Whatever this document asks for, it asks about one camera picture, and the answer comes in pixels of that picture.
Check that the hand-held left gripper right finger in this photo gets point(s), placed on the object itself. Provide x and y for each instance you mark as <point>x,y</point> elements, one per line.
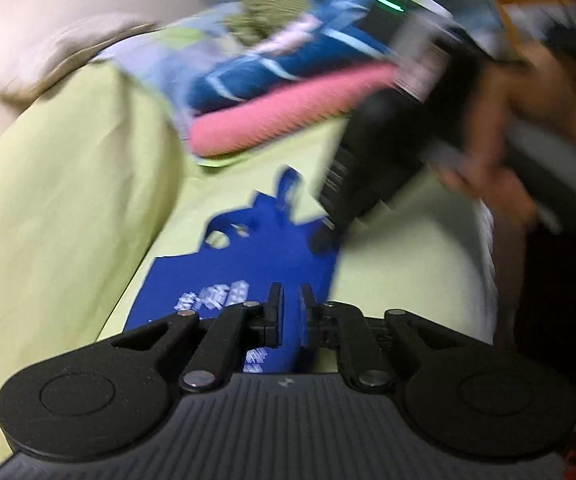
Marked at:
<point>307,315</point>

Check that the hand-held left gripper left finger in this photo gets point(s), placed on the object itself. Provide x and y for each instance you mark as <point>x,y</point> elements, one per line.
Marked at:
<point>276,312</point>

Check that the blue shopping bag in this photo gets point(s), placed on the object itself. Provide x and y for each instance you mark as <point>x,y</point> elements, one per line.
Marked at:
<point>268,255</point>

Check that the person's right hand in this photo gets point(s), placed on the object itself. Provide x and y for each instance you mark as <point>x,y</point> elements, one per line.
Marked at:
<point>532,90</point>

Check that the pink rolled towel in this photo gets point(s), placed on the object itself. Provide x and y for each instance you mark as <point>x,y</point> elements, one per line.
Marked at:
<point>278,110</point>

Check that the blue striped towel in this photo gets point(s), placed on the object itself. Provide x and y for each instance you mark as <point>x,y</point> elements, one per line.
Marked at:
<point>268,75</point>

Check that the green fuzzy cloth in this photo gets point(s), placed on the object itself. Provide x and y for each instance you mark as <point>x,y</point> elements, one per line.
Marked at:
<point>265,12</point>

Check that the beige pillow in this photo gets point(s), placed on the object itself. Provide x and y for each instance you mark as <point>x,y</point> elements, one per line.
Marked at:
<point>68,45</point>

